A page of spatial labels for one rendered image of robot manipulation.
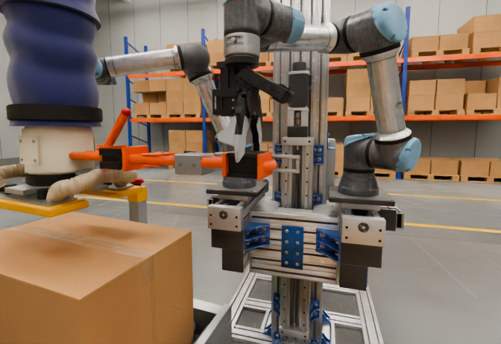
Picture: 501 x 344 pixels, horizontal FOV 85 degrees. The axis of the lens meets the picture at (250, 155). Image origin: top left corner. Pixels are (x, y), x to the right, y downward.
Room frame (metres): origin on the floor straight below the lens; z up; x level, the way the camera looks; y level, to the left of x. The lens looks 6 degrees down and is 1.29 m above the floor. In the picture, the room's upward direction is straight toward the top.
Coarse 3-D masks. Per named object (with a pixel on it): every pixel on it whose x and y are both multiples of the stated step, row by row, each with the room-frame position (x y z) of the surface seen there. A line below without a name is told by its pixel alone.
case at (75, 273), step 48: (0, 240) 0.81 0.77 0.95; (48, 240) 0.81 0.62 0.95; (96, 240) 0.81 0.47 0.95; (144, 240) 0.81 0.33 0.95; (0, 288) 0.62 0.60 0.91; (48, 288) 0.56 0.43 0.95; (96, 288) 0.56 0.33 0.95; (144, 288) 0.68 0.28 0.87; (192, 288) 0.89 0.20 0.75; (0, 336) 0.63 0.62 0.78; (48, 336) 0.56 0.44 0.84; (96, 336) 0.55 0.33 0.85; (144, 336) 0.67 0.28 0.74; (192, 336) 0.88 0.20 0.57
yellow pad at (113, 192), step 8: (112, 184) 0.87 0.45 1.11; (128, 184) 0.87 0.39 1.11; (80, 192) 0.84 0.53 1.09; (88, 192) 0.82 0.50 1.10; (96, 192) 0.81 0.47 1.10; (104, 192) 0.80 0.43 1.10; (112, 192) 0.79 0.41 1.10; (120, 192) 0.79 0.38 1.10; (128, 192) 0.81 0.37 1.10; (136, 192) 0.84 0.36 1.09
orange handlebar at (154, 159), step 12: (72, 156) 0.74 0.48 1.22; (84, 156) 0.72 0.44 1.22; (96, 156) 0.70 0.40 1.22; (132, 156) 0.66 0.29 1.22; (144, 156) 0.65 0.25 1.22; (156, 156) 0.64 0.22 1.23; (168, 156) 0.63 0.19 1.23; (216, 156) 0.63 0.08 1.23; (216, 168) 0.58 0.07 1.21; (264, 168) 0.53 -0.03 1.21
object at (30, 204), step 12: (0, 192) 0.76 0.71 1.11; (0, 204) 0.67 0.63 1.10; (12, 204) 0.66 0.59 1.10; (24, 204) 0.64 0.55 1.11; (36, 204) 0.64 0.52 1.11; (48, 204) 0.63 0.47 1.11; (60, 204) 0.64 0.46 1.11; (72, 204) 0.65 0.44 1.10; (84, 204) 0.68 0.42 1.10; (48, 216) 0.60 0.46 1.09
